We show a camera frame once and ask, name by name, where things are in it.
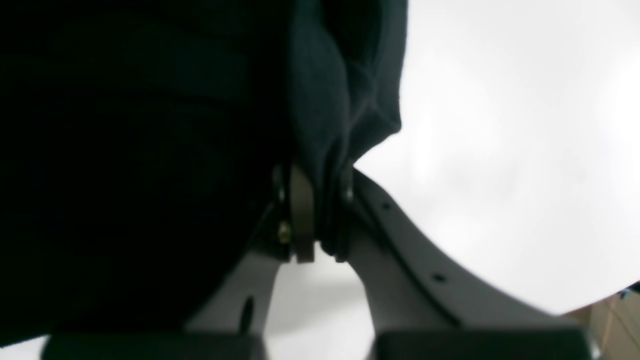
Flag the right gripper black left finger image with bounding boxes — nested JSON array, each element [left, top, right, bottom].
[[40, 162, 314, 360]]

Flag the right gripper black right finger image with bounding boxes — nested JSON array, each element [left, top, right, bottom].
[[334, 167, 595, 360]]

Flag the black printed T-shirt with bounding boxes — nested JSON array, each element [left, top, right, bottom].
[[1, 0, 409, 346]]

